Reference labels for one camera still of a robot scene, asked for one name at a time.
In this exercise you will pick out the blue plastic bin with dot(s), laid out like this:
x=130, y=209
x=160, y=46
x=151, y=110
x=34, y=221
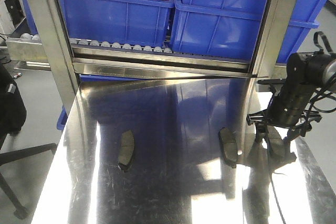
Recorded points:
x=229, y=28
x=61, y=122
x=142, y=22

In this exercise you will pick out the black office chair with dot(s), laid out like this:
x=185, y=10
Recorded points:
x=13, y=117

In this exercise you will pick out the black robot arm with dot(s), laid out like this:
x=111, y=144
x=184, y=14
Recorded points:
x=310, y=78

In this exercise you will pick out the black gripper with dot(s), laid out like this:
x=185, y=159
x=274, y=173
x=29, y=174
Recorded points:
x=286, y=109

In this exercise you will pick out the left blue plastic bin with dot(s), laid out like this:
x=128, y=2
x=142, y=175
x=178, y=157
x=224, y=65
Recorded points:
x=142, y=22

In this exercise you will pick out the dark brake pad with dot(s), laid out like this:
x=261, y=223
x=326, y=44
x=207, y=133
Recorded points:
x=275, y=146
x=126, y=150
x=228, y=146

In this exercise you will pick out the stainless steel rack frame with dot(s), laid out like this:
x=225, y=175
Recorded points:
x=68, y=62

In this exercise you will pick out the right blue plastic bin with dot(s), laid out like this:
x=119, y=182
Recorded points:
x=229, y=28

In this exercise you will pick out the lower blue plastic bin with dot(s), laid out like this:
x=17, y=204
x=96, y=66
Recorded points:
x=61, y=122

